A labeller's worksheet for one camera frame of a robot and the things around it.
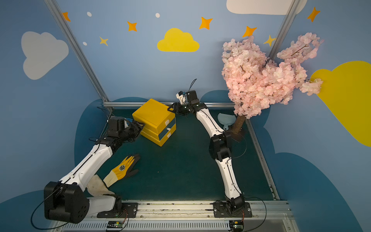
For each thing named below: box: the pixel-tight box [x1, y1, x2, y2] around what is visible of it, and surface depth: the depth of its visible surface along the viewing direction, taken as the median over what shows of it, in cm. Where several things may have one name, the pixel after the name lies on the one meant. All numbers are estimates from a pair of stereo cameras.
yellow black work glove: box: [102, 153, 141, 189], surface depth 88 cm
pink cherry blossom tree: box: [221, 32, 324, 136], surface depth 67 cm
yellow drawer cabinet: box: [132, 98, 177, 147], surface depth 92 cm
